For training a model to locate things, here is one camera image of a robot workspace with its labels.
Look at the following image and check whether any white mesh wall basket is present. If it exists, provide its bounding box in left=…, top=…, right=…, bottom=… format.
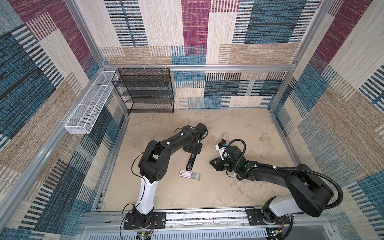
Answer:
left=65, top=71, right=115, bottom=135

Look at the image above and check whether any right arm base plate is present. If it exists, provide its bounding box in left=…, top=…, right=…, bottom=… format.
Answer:
left=245, top=207, right=291, bottom=226

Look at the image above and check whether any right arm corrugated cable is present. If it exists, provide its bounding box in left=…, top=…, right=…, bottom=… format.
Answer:
left=223, top=138, right=344, bottom=240

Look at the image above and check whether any grey silver stapler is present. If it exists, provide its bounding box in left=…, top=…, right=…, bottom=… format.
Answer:
left=221, top=132, right=228, bottom=145

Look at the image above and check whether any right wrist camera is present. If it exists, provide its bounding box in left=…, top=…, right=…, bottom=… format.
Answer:
left=215, top=143, right=227, bottom=160

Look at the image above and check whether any aluminium front rail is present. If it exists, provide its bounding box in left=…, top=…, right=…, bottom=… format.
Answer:
left=75, top=207, right=342, bottom=240

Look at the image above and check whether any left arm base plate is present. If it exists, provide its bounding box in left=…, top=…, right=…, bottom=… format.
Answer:
left=123, top=212, right=167, bottom=230

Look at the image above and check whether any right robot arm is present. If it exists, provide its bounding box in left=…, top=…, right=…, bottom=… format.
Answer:
left=210, top=146, right=339, bottom=225

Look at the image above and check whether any black wire shelf rack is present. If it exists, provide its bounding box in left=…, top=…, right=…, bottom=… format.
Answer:
left=112, top=68, right=175, bottom=114

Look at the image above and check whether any grey staple tray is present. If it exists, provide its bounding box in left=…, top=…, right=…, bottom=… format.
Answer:
left=191, top=172, right=201, bottom=181

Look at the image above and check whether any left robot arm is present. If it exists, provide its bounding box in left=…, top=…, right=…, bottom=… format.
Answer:
left=132, top=123, right=208, bottom=227

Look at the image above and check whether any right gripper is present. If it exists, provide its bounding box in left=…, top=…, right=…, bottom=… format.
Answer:
left=209, top=156, right=238, bottom=172

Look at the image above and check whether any red white staple box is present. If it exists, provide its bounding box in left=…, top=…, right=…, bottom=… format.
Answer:
left=179, top=170, right=193, bottom=179

